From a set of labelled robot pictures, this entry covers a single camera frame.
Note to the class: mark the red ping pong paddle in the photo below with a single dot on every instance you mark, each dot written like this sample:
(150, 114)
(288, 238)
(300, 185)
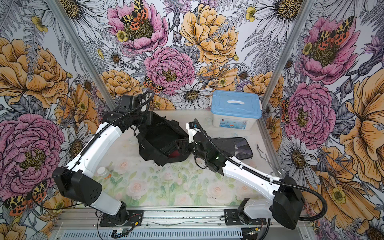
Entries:
(174, 154)

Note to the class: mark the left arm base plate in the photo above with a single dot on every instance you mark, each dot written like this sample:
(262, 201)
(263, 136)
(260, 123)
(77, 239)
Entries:
(127, 218)

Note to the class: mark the blue lid storage box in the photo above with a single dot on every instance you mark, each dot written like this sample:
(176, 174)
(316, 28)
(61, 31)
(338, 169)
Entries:
(235, 110)

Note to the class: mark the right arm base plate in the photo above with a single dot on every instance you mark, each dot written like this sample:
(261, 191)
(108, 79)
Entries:
(232, 217)

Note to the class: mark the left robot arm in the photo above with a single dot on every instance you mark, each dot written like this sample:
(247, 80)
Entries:
(75, 180)

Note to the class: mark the black canvas bag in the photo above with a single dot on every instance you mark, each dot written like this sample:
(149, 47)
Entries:
(160, 138)

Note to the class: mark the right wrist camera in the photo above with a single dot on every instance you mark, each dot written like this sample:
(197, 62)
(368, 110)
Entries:
(192, 129)

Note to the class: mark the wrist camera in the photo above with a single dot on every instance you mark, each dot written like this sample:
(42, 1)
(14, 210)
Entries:
(129, 103)
(192, 129)

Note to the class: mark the small white pill bottle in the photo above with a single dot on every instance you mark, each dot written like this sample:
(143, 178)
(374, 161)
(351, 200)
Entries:
(104, 173)

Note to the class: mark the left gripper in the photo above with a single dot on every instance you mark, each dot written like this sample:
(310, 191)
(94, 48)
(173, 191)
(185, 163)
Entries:
(148, 120)

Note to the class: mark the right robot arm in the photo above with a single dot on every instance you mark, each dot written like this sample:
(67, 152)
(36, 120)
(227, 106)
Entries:
(282, 199)

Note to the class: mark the aluminium front rail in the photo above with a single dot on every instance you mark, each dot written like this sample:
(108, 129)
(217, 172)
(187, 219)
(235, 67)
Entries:
(153, 218)

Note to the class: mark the black paddle case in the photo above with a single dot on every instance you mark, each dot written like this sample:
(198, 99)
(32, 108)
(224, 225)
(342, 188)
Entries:
(237, 147)

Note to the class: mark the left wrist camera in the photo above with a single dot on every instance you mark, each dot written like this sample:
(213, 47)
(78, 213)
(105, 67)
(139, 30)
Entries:
(129, 103)

